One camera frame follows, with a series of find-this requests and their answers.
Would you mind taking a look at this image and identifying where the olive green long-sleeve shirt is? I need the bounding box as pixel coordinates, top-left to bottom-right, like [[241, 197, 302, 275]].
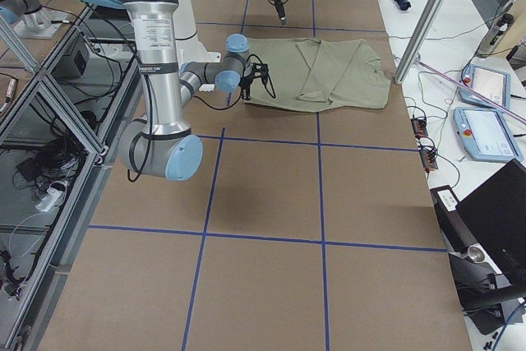
[[247, 38, 390, 113]]

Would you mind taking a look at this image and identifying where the reacher grabber stick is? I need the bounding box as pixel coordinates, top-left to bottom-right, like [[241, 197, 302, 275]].
[[414, 59, 526, 125]]

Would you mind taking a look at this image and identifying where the far blue teach pendant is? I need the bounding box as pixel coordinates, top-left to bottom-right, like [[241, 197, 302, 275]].
[[461, 63, 510, 109]]

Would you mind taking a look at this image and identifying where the blue teach pendant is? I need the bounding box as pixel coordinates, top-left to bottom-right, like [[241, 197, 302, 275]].
[[461, 63, 510, 109], [453, 107, 524, 163]]

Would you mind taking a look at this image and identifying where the near blue teach pendant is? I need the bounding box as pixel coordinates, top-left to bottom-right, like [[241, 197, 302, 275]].
[[453, 107, 524, 163]]

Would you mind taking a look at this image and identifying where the black laptop computer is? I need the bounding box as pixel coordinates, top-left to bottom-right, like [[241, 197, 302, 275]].
[[431, 159, 525, 335]]

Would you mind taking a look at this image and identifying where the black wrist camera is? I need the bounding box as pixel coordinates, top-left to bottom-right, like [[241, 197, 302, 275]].
[[251, 62, 270, 85]]

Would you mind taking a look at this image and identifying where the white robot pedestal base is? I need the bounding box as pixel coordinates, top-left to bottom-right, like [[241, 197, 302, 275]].
[[171, 0, 221, 72]]

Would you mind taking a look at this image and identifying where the aluminium frame post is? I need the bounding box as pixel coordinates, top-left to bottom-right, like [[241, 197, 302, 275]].
[[394, 0, 445, 85]]

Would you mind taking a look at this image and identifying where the aluminium frame rail structure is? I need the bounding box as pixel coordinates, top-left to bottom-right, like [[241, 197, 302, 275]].
[[1, 6, 139, 350]]

